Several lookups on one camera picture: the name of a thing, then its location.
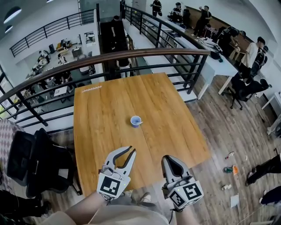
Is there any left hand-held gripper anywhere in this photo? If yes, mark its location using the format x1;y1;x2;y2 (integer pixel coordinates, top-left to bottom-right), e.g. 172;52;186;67
96;145;137;201

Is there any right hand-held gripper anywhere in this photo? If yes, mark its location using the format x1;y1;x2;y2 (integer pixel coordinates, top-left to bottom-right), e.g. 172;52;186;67
162;155;205;210

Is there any purple cup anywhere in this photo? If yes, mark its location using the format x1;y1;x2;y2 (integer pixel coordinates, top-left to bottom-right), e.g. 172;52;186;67
130;115;142;129

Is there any person's right forearm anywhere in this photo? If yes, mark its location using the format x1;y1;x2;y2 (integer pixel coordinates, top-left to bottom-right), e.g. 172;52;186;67
174;203;211;225

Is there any person's left forearm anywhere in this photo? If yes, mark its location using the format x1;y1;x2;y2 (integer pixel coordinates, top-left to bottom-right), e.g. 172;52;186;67
65;191;106;220

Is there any person's shoe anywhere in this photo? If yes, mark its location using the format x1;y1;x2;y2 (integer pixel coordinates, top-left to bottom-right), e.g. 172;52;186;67
138;192;152;203

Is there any person's beige shirt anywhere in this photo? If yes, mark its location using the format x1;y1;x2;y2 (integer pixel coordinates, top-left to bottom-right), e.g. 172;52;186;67
39;203;176;225

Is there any white paper sheet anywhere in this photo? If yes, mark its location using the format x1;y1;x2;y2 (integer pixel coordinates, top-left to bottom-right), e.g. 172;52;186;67
230;193;240;208

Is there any black office chair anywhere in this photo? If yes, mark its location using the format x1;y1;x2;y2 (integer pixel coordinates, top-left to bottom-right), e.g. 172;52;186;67
6;128;83;198
221;73;273;110

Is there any white striped sticker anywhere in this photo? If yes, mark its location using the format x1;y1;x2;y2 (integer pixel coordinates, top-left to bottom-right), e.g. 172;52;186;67
81;86;102;93

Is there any small white table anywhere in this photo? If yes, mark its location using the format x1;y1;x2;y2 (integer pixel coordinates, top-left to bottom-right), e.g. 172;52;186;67
53;86;68;97

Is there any railing with wooden handrail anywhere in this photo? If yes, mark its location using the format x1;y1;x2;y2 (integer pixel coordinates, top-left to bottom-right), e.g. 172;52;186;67
0;48;211;132

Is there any diamond pattern fabric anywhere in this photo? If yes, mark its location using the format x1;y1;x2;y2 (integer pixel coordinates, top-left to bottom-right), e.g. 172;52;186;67
0;118;25;192

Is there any black headset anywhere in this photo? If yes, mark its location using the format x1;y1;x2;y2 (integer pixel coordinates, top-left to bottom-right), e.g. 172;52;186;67
210;50;224;62

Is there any small white desk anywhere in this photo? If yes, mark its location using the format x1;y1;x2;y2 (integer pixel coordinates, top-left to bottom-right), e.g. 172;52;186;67
261;91;281;110

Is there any black metal railing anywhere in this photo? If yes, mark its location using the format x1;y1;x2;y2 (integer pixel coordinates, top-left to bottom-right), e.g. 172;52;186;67
10;3;101;58
120;0;209;55

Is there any brown wooden counter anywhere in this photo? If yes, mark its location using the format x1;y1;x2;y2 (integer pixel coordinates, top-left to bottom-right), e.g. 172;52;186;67
185;5;253;60

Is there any frosted glass partition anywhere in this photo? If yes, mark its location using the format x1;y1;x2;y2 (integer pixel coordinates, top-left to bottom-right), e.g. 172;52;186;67
79;0;120;11

